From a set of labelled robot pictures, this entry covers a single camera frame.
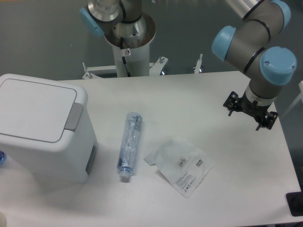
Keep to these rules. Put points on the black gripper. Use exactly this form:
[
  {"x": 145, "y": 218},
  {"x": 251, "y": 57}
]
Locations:
[{"x": 265, "y": 119}]

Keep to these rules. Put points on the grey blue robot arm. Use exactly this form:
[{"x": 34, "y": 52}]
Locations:
[{"x": 269, "y": 69}]

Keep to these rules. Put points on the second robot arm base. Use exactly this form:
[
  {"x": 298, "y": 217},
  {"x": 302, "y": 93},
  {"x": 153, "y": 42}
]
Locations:
[{"x": 122, "y": 22}]

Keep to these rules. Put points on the white trash can body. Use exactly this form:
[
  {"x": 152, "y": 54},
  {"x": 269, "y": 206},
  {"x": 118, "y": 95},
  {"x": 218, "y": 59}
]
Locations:
[{"x": 69, "y": 159}]

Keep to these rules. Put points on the white trash can lid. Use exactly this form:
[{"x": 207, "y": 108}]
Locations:
[{"x": 36, "y": 109}]

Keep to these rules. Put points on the clear plastic bag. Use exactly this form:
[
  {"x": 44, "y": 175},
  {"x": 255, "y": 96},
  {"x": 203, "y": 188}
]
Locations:
[{"x": 182, "y": 163}]

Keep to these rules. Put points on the black device at table edge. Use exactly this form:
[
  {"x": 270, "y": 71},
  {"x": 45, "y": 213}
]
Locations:
[{"x": 295, "y": 203}]

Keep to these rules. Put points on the clear empty plastic bottle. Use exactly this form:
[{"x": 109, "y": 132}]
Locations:
[{"x": 129, "y": 146}]

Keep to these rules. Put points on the blue bottle cap at edge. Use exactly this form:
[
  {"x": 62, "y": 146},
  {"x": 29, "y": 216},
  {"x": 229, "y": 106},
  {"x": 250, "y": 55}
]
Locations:
[{"x": 2, "y": 157}]

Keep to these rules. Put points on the white frame at right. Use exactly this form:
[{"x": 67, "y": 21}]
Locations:
[{"x": 298, "y": 99}]

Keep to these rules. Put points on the white bolt post bracket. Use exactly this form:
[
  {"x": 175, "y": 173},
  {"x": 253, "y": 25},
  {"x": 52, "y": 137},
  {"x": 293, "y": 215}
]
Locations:
[{"x": 198, "y": 68}]

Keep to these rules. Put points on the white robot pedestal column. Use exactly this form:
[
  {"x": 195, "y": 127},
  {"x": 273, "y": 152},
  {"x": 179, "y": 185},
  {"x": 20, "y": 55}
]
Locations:
[{"x": 132, "y": 62}]

